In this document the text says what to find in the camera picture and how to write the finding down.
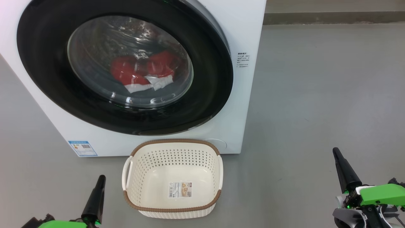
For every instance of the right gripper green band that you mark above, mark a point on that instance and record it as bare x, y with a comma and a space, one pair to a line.
383, 194

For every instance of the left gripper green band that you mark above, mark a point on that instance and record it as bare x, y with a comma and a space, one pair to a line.
63, 224

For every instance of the red and white garment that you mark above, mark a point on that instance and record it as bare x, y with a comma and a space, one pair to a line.
126, 69

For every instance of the black round glass washer door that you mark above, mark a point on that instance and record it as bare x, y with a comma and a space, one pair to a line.
44, 63

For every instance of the printed product label sticker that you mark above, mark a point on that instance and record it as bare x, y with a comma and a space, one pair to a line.
180, 189

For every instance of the cream basket with brown rim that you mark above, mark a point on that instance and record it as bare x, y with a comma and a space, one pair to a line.
177, 171

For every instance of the white front-load washing machine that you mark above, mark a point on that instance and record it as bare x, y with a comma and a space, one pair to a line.
246, 95

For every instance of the blue energy label sticker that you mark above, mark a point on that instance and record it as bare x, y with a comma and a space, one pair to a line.
83, 148

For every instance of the round white drain cover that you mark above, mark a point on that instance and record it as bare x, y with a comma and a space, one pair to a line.
220, 144

